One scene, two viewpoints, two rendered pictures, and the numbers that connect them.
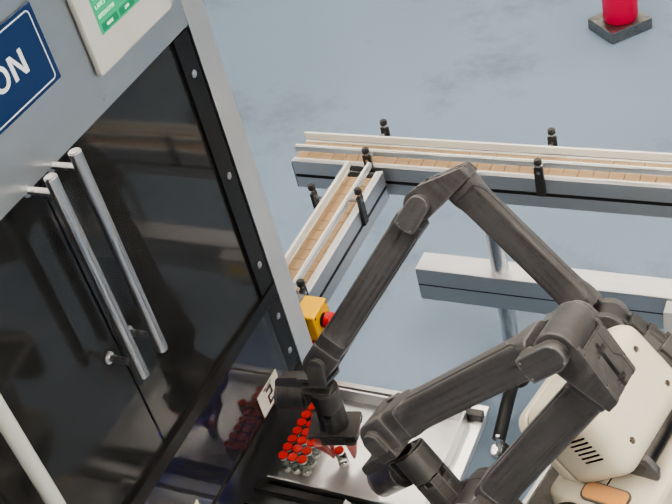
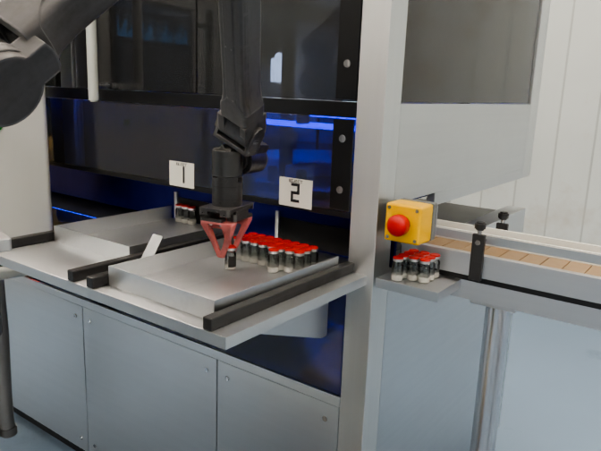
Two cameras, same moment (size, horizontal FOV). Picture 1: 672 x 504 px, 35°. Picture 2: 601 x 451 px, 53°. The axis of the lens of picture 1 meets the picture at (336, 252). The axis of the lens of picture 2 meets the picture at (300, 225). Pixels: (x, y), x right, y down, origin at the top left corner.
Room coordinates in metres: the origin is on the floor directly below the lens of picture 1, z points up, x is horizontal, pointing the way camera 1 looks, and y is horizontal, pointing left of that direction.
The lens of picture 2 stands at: (1.65, -1.02, 1.23)
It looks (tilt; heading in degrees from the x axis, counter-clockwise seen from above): 13 degrees down; 92
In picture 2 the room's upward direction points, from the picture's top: 2 degrees clockwise
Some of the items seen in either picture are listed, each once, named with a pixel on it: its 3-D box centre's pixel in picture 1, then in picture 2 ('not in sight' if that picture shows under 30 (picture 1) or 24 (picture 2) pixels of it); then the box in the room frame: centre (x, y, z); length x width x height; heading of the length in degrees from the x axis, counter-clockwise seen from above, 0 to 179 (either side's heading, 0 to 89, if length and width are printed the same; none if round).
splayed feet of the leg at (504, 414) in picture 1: (518, 383); not in sight; (2.30, -0.44, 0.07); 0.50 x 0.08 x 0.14; 147
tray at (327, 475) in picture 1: (368, 449); (229, 269); (1.48, 0.04, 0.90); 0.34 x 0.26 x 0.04; 56
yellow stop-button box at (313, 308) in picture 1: (309, 317); (410, 221); (1.81, 0.10, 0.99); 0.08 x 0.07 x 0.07; 57
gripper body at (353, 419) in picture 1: (332, 417); (227, 194); (1.46, 0.09, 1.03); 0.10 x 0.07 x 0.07; 70
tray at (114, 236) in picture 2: not in sight; (153, 230); (1.25, 0.32, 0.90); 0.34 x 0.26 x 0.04; 57
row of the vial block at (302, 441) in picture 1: (310, 434); (275, 252); (1.55, 0.15, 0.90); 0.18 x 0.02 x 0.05; 146
